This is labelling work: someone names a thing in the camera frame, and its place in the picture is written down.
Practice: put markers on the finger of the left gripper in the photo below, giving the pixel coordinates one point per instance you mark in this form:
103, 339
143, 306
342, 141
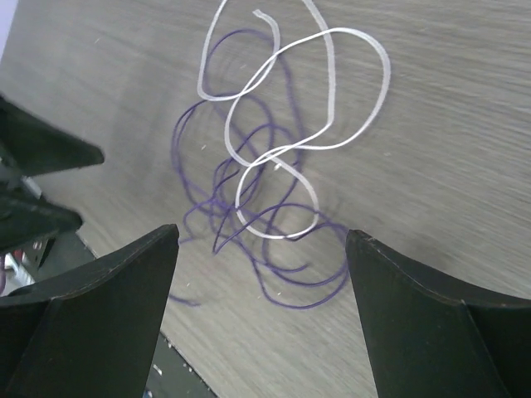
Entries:
25, 219
34, 147

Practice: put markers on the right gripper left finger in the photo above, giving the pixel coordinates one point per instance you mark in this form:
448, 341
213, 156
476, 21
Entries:
91, 331

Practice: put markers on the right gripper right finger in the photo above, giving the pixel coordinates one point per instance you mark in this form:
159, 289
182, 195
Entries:
429, 334

